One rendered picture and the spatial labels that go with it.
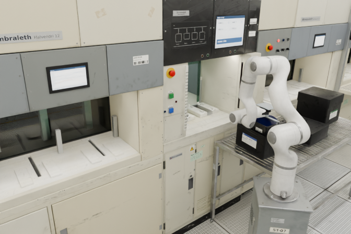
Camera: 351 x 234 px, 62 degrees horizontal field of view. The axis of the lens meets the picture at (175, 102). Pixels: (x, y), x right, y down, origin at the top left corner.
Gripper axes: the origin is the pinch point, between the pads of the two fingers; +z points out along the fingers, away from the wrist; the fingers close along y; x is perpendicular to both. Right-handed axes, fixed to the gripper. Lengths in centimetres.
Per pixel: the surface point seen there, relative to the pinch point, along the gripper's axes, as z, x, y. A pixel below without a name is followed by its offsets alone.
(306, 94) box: 70, -5, -16
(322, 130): 47, -21, 16
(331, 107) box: 79, -13, 2
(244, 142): -13.7, -24.7, -4.0
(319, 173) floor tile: 123, -106, -20
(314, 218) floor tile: 55, -106, 20
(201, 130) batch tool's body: -36.3, -18.9, -26.5
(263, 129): -10.1, -9.7, 8.3
